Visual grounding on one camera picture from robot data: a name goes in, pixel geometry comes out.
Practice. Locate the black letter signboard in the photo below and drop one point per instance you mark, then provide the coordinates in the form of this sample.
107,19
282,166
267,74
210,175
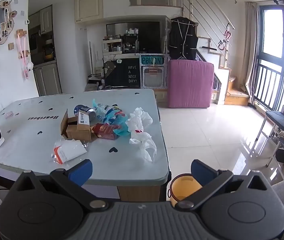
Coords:
122,73

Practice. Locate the built-in black oven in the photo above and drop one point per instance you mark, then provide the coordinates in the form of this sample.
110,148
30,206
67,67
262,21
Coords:
34,43

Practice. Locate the white chair with dark cushion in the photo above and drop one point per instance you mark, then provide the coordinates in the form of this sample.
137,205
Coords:
277,117

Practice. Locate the cream kitchen wall cabinet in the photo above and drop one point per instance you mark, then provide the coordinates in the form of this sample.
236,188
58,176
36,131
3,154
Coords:
46,20

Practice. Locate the clear blue plastic packaging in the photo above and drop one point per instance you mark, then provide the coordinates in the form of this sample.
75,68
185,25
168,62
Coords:
111,117

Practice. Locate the small labelled cardboard box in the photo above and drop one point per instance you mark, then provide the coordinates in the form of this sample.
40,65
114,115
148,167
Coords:
83,117

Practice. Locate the yellow waste bin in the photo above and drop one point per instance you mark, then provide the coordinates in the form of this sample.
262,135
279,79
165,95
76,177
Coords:
182,187

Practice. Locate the red carton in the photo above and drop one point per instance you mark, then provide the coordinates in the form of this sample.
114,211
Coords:
104,131

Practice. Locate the crushed blue drink can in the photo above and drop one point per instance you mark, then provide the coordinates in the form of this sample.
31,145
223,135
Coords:
90,112

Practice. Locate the white pouch with orange strip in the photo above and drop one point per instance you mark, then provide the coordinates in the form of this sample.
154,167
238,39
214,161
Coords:
69,151

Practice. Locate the cream kitchen base cabinet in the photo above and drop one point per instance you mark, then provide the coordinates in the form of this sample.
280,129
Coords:
47,80

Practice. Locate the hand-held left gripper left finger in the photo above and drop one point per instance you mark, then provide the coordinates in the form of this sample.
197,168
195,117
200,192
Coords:
80,172

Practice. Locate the wooden stairs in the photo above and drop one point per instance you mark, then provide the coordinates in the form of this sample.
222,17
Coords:
237,96

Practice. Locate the metal stair railing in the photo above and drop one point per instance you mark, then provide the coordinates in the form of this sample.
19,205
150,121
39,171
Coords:
207,10

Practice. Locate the black balcony railing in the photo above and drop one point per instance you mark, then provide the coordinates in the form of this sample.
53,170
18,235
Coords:
269,82

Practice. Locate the white plastic bag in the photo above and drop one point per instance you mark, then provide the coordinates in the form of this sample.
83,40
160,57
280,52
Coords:
142,138

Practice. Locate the pink mattress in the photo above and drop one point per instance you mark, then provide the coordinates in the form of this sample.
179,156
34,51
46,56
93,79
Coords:
190,83

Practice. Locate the black vest with white trim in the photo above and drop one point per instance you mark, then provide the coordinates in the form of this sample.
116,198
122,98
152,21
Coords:
183,38

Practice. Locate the white shelf rack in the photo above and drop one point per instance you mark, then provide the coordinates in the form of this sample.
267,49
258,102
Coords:
111,46

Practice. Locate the red lock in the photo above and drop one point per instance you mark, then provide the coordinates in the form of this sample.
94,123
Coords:
228,35
222,45

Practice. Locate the teal sign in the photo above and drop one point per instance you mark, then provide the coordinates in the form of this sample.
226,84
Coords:
152,60

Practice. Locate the beige curtain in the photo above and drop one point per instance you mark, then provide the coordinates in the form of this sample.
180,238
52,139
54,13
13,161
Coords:
250,55

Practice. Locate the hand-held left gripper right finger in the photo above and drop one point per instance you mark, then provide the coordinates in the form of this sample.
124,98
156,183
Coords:
202,173

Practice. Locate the black brush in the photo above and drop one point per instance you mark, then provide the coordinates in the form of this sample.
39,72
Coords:
209,48

